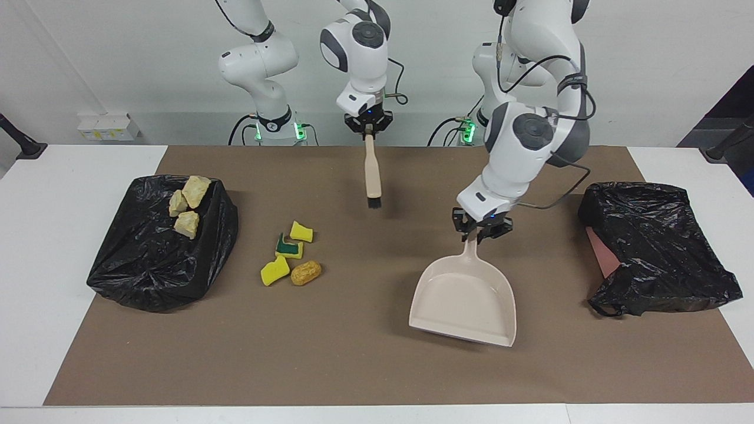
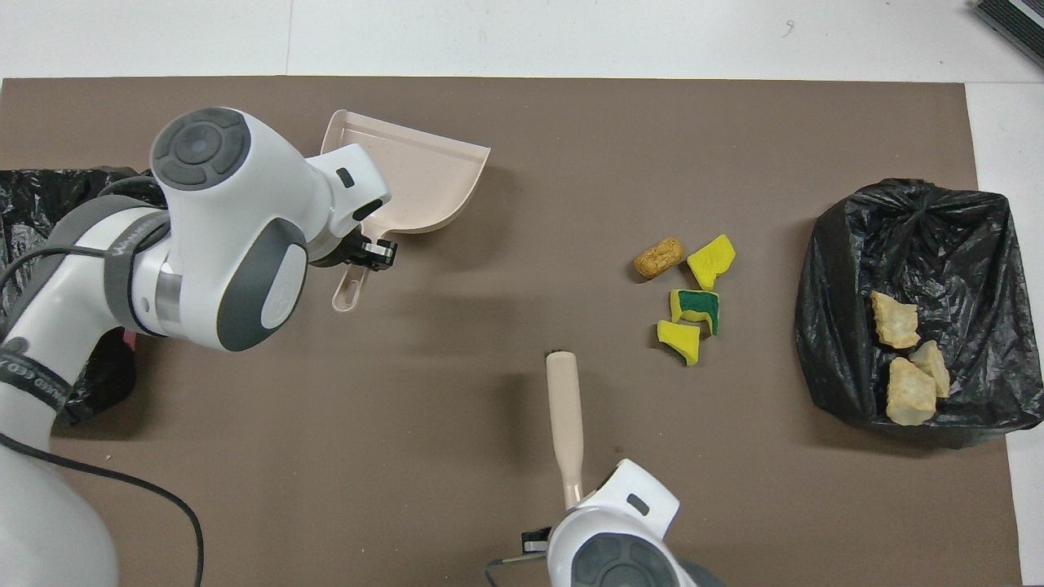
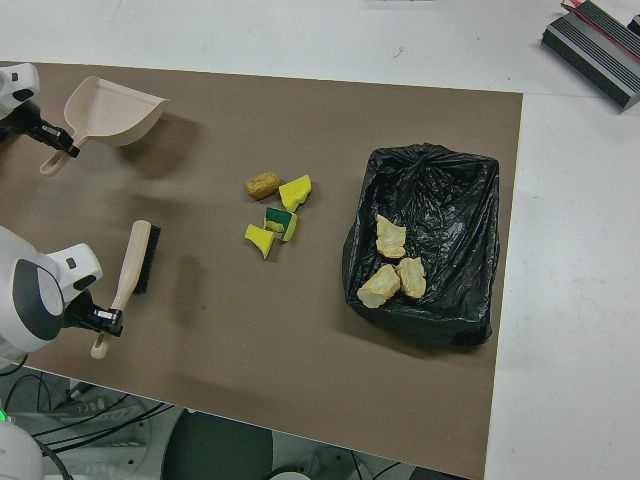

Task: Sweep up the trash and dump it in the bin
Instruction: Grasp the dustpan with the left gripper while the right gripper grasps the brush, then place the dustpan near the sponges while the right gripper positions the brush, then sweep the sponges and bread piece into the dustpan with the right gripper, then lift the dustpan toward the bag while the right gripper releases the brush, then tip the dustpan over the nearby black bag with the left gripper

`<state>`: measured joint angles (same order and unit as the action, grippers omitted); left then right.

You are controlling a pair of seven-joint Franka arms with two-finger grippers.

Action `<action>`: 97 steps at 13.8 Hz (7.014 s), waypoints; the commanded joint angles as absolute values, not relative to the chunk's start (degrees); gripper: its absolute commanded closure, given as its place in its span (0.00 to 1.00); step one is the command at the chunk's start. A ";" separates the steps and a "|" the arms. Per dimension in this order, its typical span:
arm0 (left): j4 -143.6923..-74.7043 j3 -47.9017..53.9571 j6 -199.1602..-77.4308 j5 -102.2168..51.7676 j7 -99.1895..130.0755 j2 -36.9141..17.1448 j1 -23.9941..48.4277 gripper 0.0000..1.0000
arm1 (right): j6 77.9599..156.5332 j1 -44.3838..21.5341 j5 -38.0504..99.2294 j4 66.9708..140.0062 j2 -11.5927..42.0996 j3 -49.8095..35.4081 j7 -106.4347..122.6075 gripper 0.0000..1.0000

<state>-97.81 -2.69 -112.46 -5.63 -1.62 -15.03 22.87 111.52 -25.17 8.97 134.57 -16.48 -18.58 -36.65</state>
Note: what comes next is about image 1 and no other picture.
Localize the beige plastic dustpan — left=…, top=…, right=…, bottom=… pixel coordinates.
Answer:
left=409, top=236, right=517, bottom=347

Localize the black base cable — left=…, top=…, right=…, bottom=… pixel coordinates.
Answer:
left=427, top=115, right=472, bottom=147
left=229, top=114, right=260, bottom=146

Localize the yellow sponge with green pad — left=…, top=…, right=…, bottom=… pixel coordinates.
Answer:
left=275, top=233, right=305, bottom=260

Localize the brown table mat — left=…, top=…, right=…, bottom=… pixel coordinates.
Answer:
left=43, top=145, right=754, bottom=406

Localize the dark background panel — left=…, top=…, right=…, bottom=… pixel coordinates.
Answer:
left=676, top=65, right=754, bottom=198

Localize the large bin with black bag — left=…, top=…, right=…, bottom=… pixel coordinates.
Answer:
left=87, top=174, right=239, bottom=313

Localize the black camera stand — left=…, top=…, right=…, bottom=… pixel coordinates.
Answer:
left=700, top=115, right=754, bottom=164
left=0, top=114, right=48, bottom=160

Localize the pink bin box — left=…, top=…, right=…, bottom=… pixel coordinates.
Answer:
left=585, top=227, right=622, bottom=277

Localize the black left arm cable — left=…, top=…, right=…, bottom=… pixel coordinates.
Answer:
left=494, top=0, right=597, bottom=210

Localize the white wall socket box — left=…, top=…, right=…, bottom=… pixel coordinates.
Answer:
left=77, top=114, right=142, bottom=141

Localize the black bag on pink bin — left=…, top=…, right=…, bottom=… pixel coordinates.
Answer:
left=577, top=182, right=743, bottom=318

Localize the brown bread roll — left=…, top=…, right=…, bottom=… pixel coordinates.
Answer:
left=290, top=260, right=322, bottom=287

